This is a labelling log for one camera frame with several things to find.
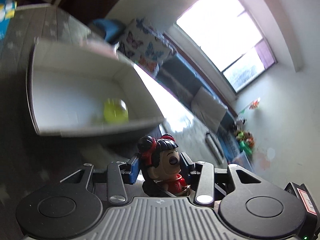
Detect black-haired girl doll figurine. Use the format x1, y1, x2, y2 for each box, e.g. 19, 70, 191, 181
137, 133, 190, 197

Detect green round toy figure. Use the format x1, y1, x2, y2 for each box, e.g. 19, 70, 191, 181
103, 99, 129, 124

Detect clear plastic storage bin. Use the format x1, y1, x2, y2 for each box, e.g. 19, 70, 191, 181
231, 151, 254, 172

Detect stuffed toys pile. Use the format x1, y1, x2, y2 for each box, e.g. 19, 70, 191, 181
232, 118, 255, 156

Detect grey cushion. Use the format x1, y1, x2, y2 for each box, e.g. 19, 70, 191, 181
190, 87, 227, 133

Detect blue sofa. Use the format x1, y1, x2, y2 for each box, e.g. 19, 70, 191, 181
88, 18, 241, 163

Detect dark grey cardboard box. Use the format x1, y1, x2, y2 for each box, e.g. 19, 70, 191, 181
26, 38, 164, 140

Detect butterfly print pillow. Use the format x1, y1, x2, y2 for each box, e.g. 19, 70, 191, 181
118, 18, 176, 76

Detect window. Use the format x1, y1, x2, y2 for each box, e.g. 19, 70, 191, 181
176, 0, 276, 93

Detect blue yellow tissue box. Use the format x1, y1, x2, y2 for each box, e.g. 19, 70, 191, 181
0, 0, 17, 40

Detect paper flower wall decoration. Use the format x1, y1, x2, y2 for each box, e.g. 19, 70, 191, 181
240, 98, 261, 113

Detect black camera box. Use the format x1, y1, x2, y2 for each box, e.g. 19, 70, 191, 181
285, 182, 319, 239

